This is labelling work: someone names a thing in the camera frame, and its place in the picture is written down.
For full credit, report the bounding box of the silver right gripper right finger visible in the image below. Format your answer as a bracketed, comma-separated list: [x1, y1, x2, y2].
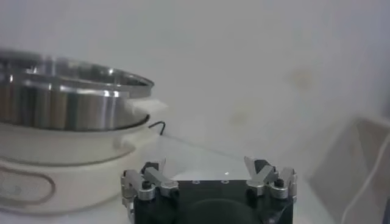
[243, 156, 298, 201]

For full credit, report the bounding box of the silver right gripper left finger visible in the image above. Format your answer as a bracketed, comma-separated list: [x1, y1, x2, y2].
[121, 156, 180, 208]

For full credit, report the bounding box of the stainless steel steamer basket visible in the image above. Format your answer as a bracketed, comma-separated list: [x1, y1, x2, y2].
[0, 48, 155, 132]

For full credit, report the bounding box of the cream electric cooker base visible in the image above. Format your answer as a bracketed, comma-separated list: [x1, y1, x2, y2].
[0, 97, 169, 216]

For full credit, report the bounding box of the black cooker power cord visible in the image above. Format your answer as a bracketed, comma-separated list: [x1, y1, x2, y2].
[147, 121, 167, 136]

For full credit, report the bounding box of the white charging cable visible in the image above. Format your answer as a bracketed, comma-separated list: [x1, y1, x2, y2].
[340, 133, 390, 224]

